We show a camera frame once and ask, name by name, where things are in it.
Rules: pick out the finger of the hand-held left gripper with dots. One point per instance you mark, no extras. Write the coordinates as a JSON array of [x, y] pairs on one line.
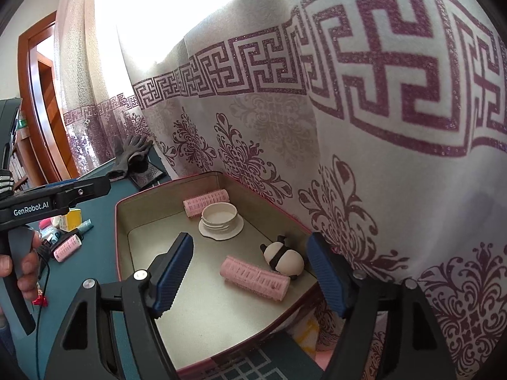
[[85, 190]]

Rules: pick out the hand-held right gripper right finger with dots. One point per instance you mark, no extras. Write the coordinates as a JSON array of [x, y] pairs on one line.
[[328, 277]]

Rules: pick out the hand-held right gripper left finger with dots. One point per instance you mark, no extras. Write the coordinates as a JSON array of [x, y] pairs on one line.
[[174, 273]]

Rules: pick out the red rectangular tin box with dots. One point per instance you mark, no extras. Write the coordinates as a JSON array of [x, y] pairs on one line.
[[206, 316]]

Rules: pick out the pink hair roller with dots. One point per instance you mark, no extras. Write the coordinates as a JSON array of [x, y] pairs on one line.
[[66, 248], [253, 277], [206, 202]]

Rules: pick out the person's left hand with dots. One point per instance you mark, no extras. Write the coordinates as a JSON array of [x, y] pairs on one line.
[[28, 269]]

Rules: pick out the yellow and white carton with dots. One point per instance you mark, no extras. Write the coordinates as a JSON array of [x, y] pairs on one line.
[[72, 219]]

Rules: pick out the light blue tube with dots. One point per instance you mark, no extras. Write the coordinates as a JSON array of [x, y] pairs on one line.
[[84, 227]]

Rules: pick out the panda toy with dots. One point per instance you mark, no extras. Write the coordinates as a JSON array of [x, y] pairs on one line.
[[287, 261]]

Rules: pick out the wooden bookshelf with books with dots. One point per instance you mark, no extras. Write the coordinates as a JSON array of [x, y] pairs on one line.
[[23, 154]]

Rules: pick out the grey knit glove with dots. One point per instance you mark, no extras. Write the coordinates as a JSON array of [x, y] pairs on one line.
[[130, 150]]

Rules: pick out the black embossed tray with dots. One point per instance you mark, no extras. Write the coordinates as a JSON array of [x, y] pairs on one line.
[[148, 178]]

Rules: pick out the white jar lid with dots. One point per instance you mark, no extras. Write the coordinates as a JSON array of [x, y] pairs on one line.
[[218, 215]]

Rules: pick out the small red tassel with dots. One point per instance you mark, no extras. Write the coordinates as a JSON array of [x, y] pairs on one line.
[[41, 297]]

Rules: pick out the purple patterned curtain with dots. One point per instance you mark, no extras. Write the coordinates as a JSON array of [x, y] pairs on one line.
[[356, 126]]

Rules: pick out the wooden door frame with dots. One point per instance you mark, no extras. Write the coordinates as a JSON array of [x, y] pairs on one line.
[[35, 87]]

